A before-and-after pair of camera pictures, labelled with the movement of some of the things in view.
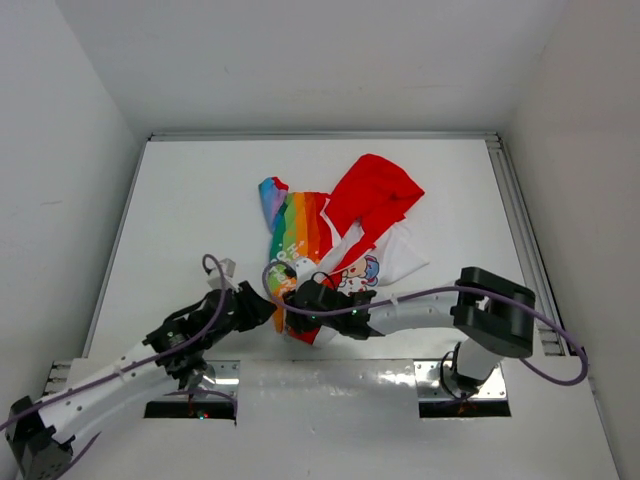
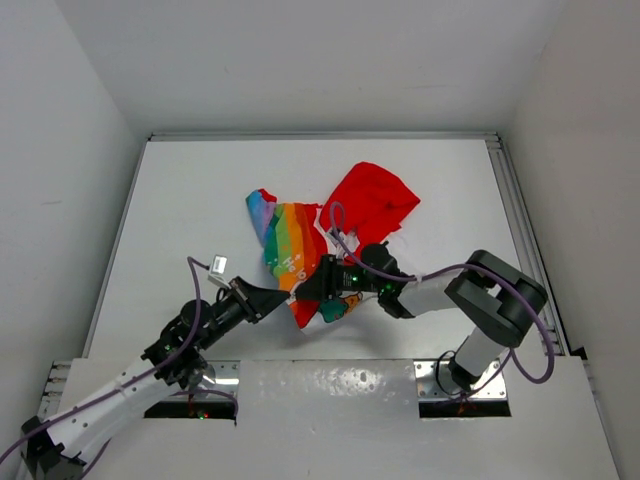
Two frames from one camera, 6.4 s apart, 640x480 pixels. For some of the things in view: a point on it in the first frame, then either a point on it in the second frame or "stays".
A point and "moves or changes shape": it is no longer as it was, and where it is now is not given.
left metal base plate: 227,379 stays
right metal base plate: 430,386 stays
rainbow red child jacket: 352,233 moves or changes shape
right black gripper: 297,317 -> 323,283
